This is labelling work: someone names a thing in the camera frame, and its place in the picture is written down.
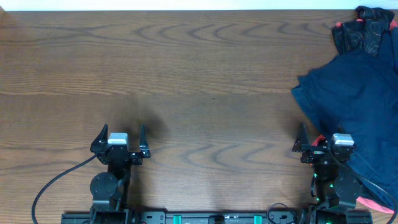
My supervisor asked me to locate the black patterned garment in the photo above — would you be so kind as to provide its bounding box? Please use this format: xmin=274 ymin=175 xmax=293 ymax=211
xmin=331 ymin=6 xmax=395 ymax=56

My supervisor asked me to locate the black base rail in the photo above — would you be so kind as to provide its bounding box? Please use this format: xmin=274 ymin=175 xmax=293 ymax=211
xmin=60 ymin=210 xmax=373 ymax=224

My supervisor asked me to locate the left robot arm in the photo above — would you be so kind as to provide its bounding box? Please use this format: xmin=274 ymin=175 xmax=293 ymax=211
xmin=88 ymin=124 xmax=150 ymax=224

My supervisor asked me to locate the navy blue garment pile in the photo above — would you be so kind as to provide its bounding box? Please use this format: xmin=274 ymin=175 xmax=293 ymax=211
xmin=291 ymin=29 xmax=397 ymax=209

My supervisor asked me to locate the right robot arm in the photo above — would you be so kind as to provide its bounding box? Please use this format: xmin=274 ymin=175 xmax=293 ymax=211
xmin=292 ymin=123 xmax=362 ymax=223

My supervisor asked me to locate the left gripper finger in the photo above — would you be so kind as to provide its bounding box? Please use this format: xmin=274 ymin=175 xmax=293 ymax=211
xmin=139 ymin=125 xmax=149 ymax=153
xmin=91 ymin=124 xmax=108 ymax=146

